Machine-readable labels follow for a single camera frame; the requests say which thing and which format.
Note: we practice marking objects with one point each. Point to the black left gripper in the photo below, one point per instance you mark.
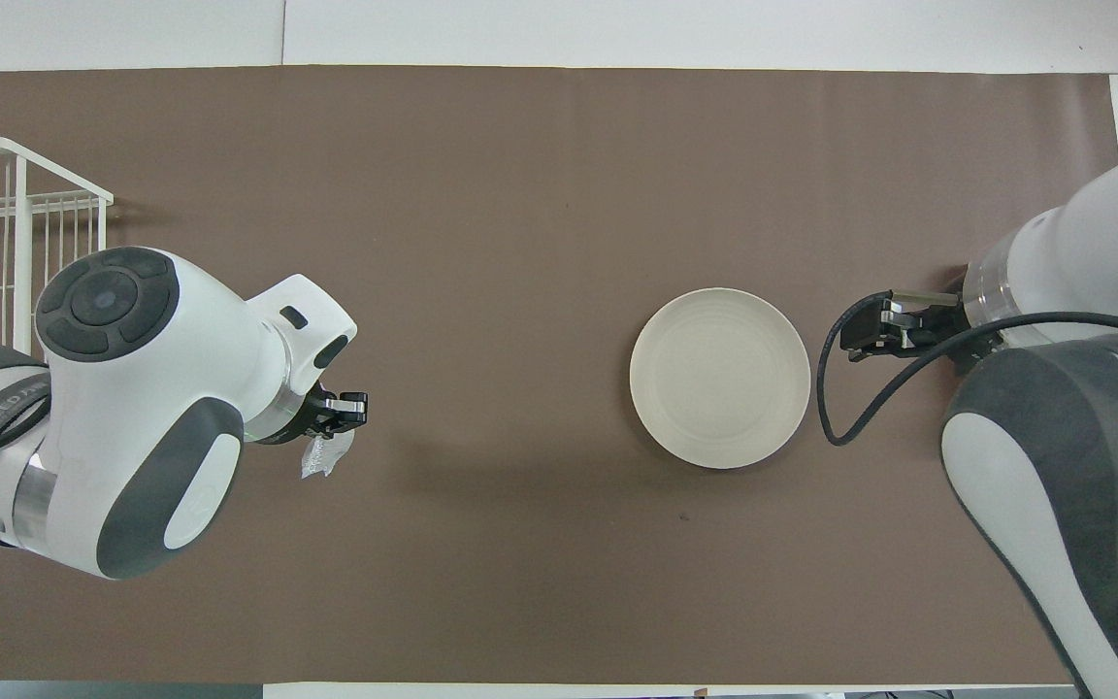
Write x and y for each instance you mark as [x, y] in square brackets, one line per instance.
[302, 413]

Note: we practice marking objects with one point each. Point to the cream round plate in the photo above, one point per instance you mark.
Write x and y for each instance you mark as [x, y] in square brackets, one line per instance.
[719, 379]

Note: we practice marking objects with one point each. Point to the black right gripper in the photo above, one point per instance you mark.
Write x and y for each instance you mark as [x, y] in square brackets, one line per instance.
[933, 335]

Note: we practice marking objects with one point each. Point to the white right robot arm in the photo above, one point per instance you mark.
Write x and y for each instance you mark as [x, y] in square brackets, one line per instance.
[1083, 466]

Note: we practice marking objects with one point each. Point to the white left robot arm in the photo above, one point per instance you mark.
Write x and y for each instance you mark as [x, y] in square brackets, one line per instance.
[151, 408]

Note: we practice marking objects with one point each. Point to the brown table mat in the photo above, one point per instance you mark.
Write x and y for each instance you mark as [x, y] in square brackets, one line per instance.
[520, 194]

